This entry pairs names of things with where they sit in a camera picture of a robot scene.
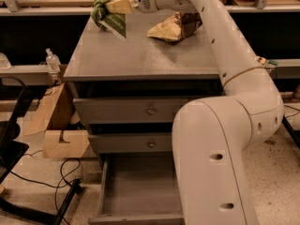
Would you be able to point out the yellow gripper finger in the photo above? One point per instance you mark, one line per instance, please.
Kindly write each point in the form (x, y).
(121, 6)

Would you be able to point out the green jalapeno chip bag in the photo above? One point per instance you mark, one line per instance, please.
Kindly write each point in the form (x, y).
(104, 19)

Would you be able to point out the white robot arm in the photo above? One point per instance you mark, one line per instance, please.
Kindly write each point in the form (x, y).
(210, 134)

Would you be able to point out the brown yellow chip bag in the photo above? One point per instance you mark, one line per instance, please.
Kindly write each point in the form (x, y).
(177, 27)

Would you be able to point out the grey drawer cabinet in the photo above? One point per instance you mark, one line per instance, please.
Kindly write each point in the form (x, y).
(105, 66)

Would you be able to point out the grey top drawer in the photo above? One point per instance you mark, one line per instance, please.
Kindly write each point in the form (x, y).
(125, 111)

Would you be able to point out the grey middle drawer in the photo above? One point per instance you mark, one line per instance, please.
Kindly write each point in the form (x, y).
(131, 143)

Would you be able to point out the grey open bottom drawer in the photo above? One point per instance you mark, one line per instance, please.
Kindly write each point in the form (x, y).
(139, 189)

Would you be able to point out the clear sanitizer bottle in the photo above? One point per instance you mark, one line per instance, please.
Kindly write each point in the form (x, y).
(52, 60)

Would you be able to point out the cardboard box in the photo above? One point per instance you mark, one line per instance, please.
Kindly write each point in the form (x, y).
(56, 120)

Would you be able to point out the green small object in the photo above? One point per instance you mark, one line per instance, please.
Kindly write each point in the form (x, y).
(272, 62)

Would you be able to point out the black stand leg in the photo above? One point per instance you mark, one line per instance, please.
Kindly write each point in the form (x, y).
(295, 134)

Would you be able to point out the black chair frame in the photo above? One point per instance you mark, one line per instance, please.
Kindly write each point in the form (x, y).
(12, 151)

